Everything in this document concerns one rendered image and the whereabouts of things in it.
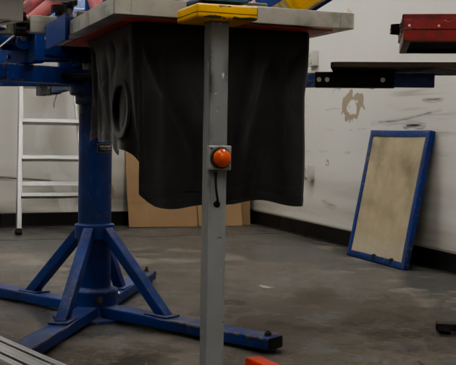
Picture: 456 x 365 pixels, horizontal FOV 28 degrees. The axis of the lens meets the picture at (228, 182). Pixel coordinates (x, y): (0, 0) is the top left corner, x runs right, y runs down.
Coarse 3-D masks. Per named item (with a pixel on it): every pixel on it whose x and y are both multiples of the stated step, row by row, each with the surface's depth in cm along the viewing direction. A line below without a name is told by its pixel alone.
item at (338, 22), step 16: (112, 0) 196; (128, 0) 196; (144, 0) 197; (160, 0) 198; (176, 0) 200; (80, 16) 226; (96, 16) 210; (112, 16) 199; (128, 16) 199; (144, 16) 198; (160, 16) 198; (176, 16) 200; (272, 16) 208; (288, 16) 209; (304, 16) 211; (320, 16) 212; (336, 16) 214; (352, 16) 215; (80, 32) 232; (336, 32) 222
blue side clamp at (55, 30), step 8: (64, 16) 240; (48, 24) 262; (56, 24) 250; (64, 24) 240; (48, 32) 262; (56, 32) 250; (64, 32) 240; (48, 40) 262; (56, 40) 250; (64, 40) 241; (48, 48) 264
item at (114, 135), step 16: (112, 32) 223; (128, 32) 209; (96, 48) 240; (112, 48) 226; (128, 48) 213; (96, 64) 241; (112, 64) 228; (128, 64) 212; (96, 80) 247; (112, 80) 228; (128, 80) 212; (96, 96) 248; (112, 96) 223; (128, 96) 210; (96, 112) 249; (112, 112) 224; (128, 112) 210; (96, 128) 249; (112, 128) 232; (128, 128) 214; (112, 144) 232; (128, 144) 215
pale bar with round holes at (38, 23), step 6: (30, 18) 269; (36, 18) 269; (42, 18) 270; (48, 18) 271; (54, 18) 271; (30, 24) 269; (36, 24) 269; (42, 24) 270; (30, 30) 269; (36, 30) 269; (42, 30) 270
